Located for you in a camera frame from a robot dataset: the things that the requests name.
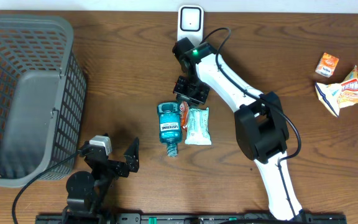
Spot small orange packet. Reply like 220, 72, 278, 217
315, 52, 339, 78

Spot blue mouthwash bottle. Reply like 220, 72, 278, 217
157, 102, 182, 157

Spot white barcode scanner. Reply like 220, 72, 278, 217
177, 5, 204, 46

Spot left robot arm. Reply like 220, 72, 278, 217
60, 135, 139, 224

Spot yellow snack bag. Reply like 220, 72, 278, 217
314, 65, 358, 117

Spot red brown snack bar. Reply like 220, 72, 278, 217
180, 101, 189, 131

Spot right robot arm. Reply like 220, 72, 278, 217
172, 37, 302, 221

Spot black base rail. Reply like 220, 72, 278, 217
35, 212, 347, 224

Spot white wet wipes pack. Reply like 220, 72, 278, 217
185, 108, 212, 146

